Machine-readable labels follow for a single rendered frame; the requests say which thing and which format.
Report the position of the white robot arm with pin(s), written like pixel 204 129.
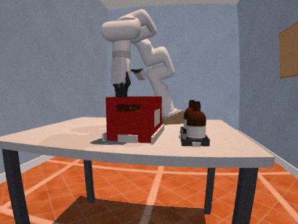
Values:
pixel 129 28

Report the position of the brown glass bottle with white label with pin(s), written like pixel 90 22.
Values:
pixel 196 123

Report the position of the dark red crate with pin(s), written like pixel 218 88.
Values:
pixel 144 123

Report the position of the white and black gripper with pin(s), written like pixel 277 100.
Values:
pixel 121 70

